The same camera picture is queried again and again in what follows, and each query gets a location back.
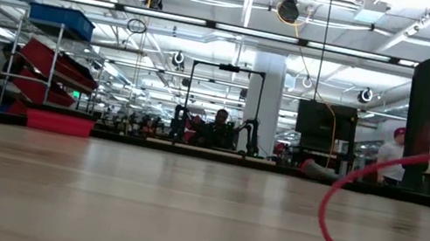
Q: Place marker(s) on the red plastic bin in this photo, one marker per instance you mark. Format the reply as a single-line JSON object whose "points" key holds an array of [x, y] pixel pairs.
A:
{"points": [[59, 124]]}

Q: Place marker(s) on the person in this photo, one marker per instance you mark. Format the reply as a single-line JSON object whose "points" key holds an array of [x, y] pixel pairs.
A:
{"points": [[10, 60], [390, 156], [217, 132]]}

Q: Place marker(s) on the red shelf bin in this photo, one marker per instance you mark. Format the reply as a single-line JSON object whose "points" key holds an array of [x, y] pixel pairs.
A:
{"points": [[18, 108], [32, 88], [44, 57]]}

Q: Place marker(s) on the blue storage bin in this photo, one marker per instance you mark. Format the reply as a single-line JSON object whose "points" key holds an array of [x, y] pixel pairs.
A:
{"points": [[62, 18]]}

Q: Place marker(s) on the white building pillar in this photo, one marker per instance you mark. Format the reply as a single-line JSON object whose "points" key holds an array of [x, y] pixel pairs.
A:
{"points": [[269, 103]]}

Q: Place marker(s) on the grey glove with red cuff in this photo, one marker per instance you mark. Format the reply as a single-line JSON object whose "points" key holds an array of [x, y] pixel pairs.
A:
{"points": [[321, 171]]}

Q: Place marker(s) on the black monitor cart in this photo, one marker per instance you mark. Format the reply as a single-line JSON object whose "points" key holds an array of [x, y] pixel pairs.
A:
{"points": [[314, 160]]}

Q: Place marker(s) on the green exit sign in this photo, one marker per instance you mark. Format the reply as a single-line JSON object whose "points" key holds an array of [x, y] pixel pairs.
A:
{"points": [[76, 94]]}

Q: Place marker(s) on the glass door cabinet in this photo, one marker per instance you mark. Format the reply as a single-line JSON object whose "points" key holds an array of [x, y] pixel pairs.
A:
{"points": [[363, 158]]}

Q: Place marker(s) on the black gantry frame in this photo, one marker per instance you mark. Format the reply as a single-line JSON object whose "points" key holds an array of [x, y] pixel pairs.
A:
{"points": [[187, 98]]}

